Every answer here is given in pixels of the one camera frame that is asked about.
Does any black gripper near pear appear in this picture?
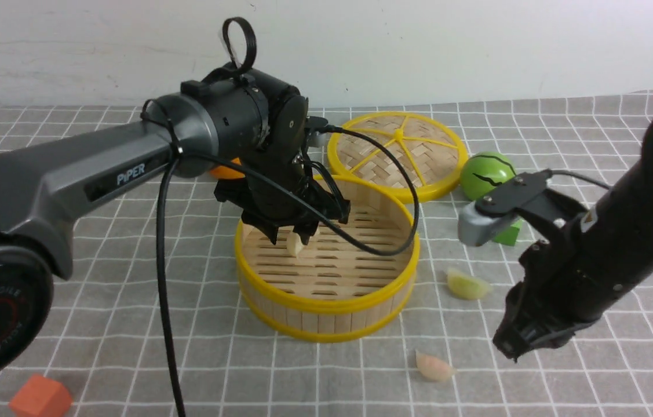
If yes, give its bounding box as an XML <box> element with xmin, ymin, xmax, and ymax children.
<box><xmin>213</xmin><ymin>134</ymin><xmax>351</xmax><ymax>246</ymax></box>

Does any black gripper near watermelon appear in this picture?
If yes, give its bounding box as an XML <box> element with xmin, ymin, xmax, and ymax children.
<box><xmin>493</xmin><ymin>189</ymin><xmax>616</xmax><ymax>363</ymax></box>

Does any white toy dumpling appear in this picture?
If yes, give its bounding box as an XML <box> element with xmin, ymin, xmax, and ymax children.
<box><xmin>286</xmin><ymin>231</ymin><xmax>305</xmax><ymax>258</ymax></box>

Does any green toy dumpling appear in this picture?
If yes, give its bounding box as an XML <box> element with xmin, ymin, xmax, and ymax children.
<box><xmin>446</xmin><ymin>268</ymin><xmax>491</xmax><ymax>301</ymax></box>

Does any pink toy dumpling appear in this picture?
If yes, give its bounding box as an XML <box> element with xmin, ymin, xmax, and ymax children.
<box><xmin>415</xmin><ymin>350</ymin><xmax>458</xmax><ymax>382</ymax></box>

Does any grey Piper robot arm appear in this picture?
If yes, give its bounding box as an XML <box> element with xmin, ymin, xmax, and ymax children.
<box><xmin>0</xmin><ymin>63</ymin><xmax>349</xmax><ymax>371</ymax></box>

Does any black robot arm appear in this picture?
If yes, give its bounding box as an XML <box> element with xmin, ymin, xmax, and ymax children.
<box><xmin>476</xmin><ymin>121</ymin><xmax>653</xmax><ymax>361</ymax></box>

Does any yellow bamboo steamer tray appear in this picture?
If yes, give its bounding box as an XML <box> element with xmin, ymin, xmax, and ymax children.
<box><xmin>234</xmin><ymin>176</ymin><xmax>421</xmax><ymax>343</ymax></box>

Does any yellow woven steamer lid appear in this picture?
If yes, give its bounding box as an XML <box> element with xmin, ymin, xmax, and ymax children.
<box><xmin>326</xmin><ymin>111</ymin><xmax>469</xmax><ymax>204</ymax></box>

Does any orange toy pear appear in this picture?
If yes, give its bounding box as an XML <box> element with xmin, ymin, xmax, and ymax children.
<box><xmin>208</xmin><ymin>164</ymin><xmax>245</xmax><ymax>180</ymax></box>

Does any green wooden cube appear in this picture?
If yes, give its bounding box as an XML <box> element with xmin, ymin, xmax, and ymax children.
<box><xmin>493</xmin><ymin>219</ymin><xmax>523</xmax><ymax>247</ymax></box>

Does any small green toy watermelon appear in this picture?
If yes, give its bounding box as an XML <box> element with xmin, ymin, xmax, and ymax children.
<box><xmin>459</xmin><ymin>151</ymin><xmax>517</xmax><ymax>201</ymax></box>

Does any grey checked tablecloth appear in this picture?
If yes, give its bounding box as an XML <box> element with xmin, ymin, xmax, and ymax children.
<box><xmin>0</xmin><ymin>90</ymin><xmax>653</xmax><ymax>417</ymax></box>

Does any orange wooden block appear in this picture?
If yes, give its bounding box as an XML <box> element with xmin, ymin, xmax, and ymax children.
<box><xmin>8</xmin><ymin>374</ymin><xmax>74</xmax><ymax>416</ymax></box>

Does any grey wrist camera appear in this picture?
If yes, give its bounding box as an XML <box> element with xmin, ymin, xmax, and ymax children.
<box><xmin>458</xmin><ymin>169</ymin><xmax>552</xmax><ymax>247</ymax></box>

